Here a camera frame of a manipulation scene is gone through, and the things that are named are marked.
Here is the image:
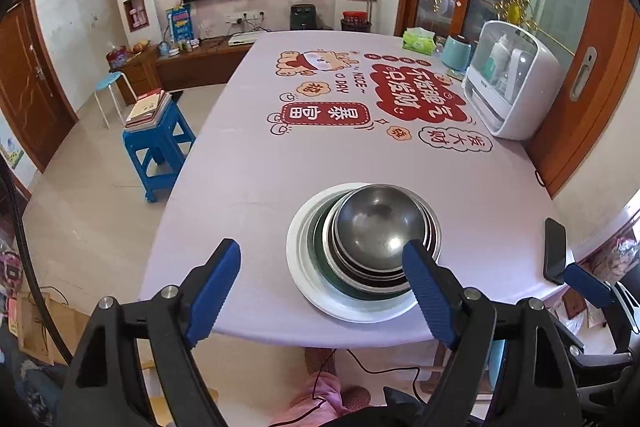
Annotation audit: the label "black smartphone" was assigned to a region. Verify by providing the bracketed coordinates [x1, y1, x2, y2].
[543, 218, 568, 285]

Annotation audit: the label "red basket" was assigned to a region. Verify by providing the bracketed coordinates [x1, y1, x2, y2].
[341, 11, 373, 32]

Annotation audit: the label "white dish cabinet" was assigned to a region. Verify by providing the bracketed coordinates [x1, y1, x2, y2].
[461, 20, 561, 141]

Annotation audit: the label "cluster of small bottles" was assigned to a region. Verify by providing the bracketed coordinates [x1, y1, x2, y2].
[159, 39, 201, 55]

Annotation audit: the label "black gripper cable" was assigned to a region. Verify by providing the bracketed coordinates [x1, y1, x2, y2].
[0, 167, 68, 368]

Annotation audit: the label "printed pink tablecloth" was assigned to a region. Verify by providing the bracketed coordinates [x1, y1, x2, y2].
[139, 31, 576, 350]

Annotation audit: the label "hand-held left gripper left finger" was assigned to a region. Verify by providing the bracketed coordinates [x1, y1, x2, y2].
[62, 238, 242, 427]

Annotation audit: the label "blue plastic stool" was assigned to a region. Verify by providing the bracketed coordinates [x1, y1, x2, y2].
[122, 99, 197, 202]

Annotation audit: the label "plain white plate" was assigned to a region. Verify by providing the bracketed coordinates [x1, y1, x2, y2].
[286, 183, 443, 324]

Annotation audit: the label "large steel bowl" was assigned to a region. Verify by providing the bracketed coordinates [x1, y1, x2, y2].
[322, 189, 442, 295]

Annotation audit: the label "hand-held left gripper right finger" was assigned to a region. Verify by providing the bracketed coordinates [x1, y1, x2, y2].
[401, 239, 583, 427]

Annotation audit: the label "teal kitchen appliance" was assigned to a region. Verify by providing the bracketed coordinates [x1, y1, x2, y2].
[442, 34, 473, 72]

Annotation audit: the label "blue printed box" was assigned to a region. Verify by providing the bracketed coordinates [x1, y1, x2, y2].
[166, 4, 193, 42]

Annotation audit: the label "wooden television cabinet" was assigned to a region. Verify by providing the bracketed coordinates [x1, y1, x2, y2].
[121, 38, 256, 105]

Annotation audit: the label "wooden frame glass door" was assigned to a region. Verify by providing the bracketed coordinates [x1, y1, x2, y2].
[400, 0, 626, 200]

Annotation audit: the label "brown wooden door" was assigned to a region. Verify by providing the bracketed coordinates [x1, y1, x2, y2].
[0, 0, 78, 172]

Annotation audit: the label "person's pink clad legs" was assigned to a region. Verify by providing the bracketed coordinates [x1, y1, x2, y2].
[270, 347, 371, 427]

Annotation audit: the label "green tissue box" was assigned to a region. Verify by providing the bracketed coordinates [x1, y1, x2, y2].
[402, 28, 437, 54]

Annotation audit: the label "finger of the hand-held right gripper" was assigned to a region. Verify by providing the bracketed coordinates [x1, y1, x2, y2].
[550, 314, 586, 358]
[563, 263, 626, 308]

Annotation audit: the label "green plate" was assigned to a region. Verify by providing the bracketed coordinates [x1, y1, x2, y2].
[307, 197, 416, 303]

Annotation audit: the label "brown cardboard box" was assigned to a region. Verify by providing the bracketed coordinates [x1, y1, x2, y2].
[17, 292, 91, 365]

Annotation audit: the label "round white-legged stool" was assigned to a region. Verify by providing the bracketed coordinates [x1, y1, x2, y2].
[94, 71, 132, 129]

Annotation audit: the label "stack of books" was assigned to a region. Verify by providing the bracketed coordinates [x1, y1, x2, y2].
[125, 89, 173, 129]

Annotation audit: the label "black air fryer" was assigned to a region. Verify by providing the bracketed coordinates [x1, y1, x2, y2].
[291, 4, 317, 32]

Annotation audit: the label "small steel bowl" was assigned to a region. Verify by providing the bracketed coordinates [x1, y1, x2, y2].
[335, 186, 426, 273]

